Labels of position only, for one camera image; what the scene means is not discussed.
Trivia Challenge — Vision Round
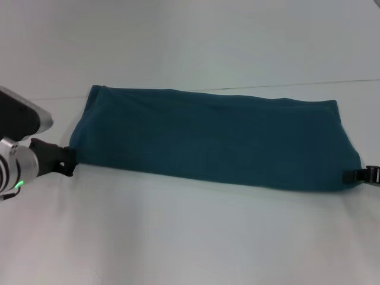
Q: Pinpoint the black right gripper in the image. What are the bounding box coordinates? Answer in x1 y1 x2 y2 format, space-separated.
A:
343 164 380 187

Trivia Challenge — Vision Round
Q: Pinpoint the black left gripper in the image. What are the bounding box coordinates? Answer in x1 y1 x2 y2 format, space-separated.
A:
28 138 77 179

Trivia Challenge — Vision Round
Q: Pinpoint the teal blue shirt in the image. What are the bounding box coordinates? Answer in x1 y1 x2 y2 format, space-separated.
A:
69 84 363 195

